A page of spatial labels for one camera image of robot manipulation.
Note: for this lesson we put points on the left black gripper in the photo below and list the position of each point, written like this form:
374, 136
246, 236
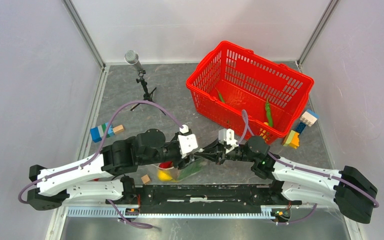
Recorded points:
180, 162

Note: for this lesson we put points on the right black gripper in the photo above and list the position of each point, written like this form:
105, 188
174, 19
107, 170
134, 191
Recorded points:
214, 152

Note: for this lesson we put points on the red toy pepper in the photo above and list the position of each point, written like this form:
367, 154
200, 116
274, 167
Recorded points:
166, 165

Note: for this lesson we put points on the polka dot zip bag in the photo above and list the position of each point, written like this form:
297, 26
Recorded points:
174, 172

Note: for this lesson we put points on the yellow toy pepper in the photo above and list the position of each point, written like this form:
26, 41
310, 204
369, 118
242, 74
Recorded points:
164, 176

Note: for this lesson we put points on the green toy cucumber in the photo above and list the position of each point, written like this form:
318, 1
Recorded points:
191, 169

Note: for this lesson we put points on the red plastic basket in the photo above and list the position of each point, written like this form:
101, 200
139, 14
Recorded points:
245, 81

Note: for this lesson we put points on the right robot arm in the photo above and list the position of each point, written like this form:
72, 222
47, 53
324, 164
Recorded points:
346, 190

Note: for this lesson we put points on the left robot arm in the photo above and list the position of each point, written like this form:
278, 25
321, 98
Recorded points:
54, 186

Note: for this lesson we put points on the small wooden cube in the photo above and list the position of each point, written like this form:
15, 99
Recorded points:
146, 179

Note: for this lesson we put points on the long green chili pepper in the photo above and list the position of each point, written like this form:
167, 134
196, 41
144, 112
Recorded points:
220, 96

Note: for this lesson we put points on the tan wooden block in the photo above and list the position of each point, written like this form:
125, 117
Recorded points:
118, 129

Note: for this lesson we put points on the black tripod stand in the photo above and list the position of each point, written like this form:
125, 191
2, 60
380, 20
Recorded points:
147, 96

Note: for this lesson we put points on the small green pepper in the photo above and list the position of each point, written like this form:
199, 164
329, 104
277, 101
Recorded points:
268, 113

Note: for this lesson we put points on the yellow green toy blocks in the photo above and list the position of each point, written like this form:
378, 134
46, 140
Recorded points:
291, 140

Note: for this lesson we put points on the blue green toy blocks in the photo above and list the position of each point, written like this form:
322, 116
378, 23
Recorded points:
97, 132

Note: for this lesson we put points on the white blue toy block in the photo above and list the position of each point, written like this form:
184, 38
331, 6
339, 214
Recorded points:
309, 117

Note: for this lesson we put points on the silver microphone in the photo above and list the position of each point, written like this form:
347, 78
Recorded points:
132, 58

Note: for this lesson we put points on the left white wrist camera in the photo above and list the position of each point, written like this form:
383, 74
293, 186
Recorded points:
187, 141

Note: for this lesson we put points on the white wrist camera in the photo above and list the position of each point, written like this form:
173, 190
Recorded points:
187, 141
226, 137

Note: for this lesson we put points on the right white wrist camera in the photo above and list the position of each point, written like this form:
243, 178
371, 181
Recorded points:
226, 137

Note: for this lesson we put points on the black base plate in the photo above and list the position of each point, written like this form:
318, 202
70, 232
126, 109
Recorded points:
203, 199

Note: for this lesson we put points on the white cable tray rail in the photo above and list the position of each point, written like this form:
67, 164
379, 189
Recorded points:
133, 213

